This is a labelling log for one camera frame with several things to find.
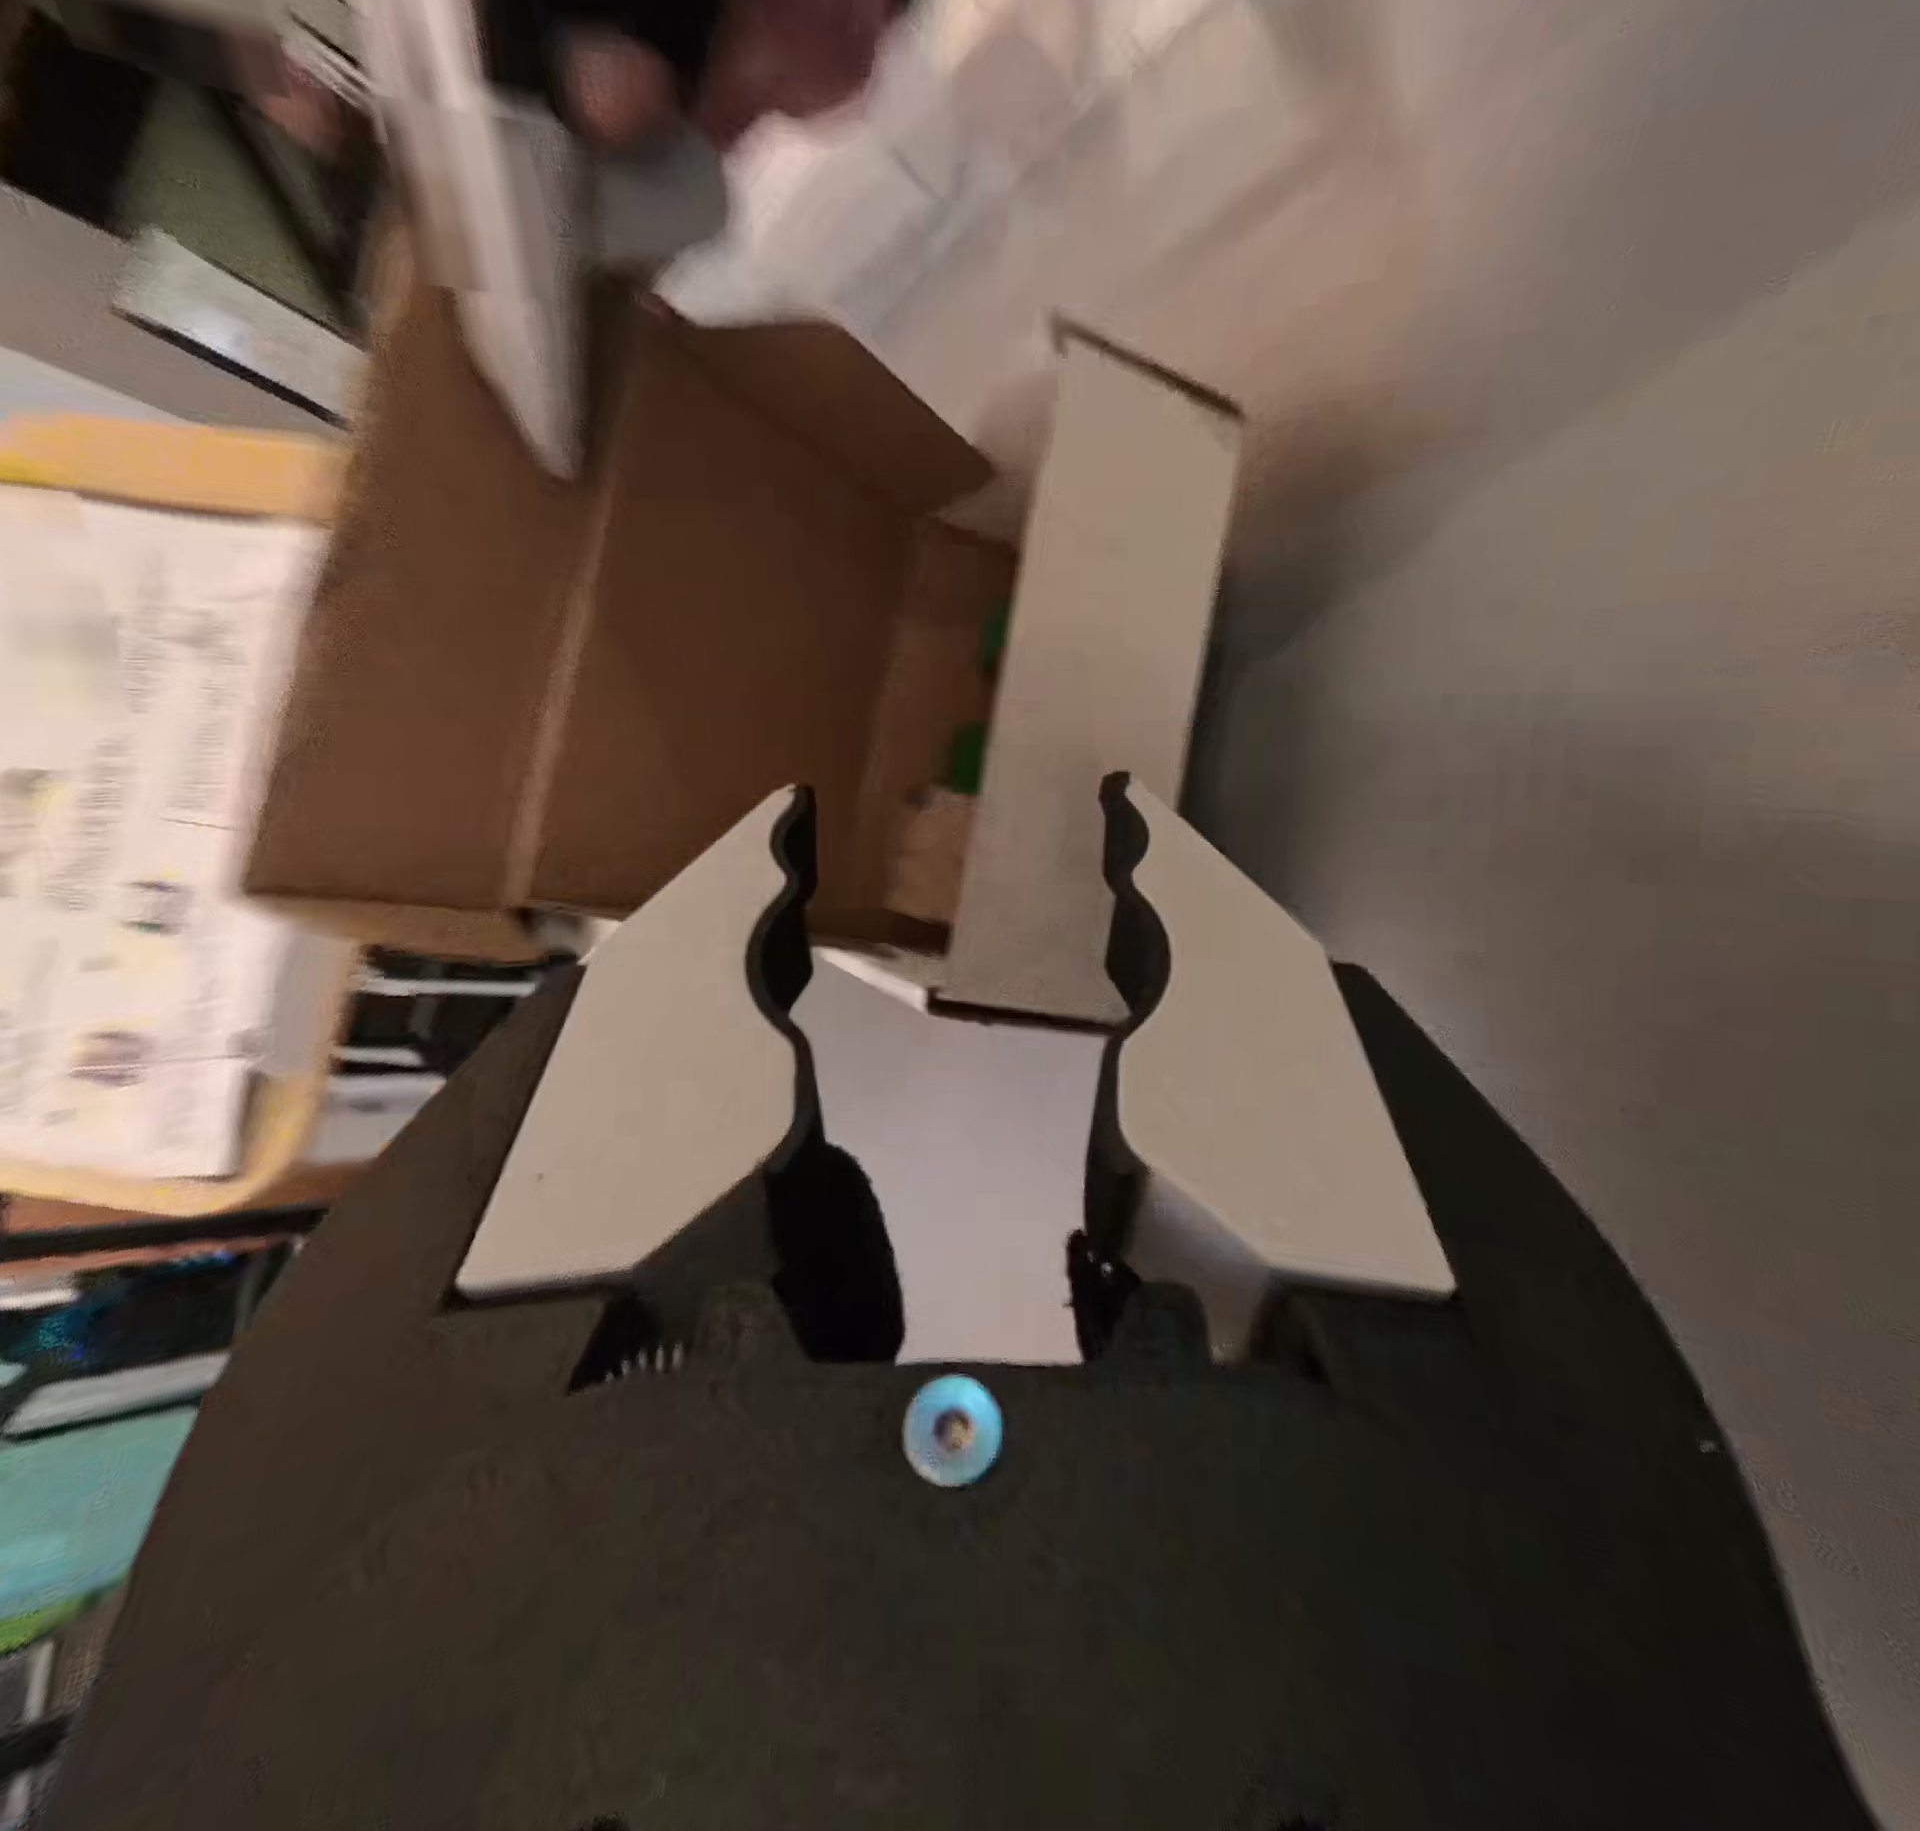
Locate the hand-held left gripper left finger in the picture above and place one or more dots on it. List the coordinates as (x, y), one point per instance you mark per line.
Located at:
(645, 1127)

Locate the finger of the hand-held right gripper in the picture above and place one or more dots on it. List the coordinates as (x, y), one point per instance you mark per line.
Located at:
(481, 210)

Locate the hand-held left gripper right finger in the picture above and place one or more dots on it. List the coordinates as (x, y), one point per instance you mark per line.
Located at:
(1276, 1127)

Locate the white cardboard box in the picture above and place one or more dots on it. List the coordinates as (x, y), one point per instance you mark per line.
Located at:
(676, 661)

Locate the green cube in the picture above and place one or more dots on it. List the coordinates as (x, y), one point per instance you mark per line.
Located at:
(962, 760)

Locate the person's right hand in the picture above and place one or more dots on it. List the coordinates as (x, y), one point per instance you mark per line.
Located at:
(811, 30)

